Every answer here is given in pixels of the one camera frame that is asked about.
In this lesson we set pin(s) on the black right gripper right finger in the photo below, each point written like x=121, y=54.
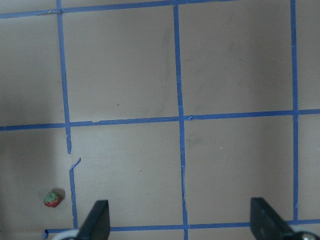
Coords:
x=266, y=224

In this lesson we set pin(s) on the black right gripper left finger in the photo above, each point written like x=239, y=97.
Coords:
x=97, y=224

